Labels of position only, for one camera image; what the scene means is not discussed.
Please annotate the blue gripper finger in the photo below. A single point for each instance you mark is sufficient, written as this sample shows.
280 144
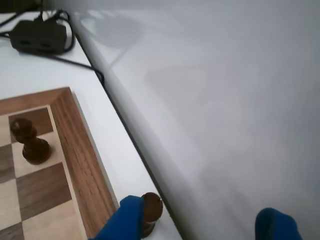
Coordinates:
125 222
272 227

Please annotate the dark wooden rook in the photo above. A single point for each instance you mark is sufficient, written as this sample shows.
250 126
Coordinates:
152 207

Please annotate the wooden chessboard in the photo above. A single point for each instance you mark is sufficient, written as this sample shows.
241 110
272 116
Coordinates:
75 150

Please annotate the dark wooden pawn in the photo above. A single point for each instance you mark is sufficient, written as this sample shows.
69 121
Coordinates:
32 147

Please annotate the black usb hub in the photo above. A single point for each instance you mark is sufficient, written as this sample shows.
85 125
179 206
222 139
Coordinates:
37 35

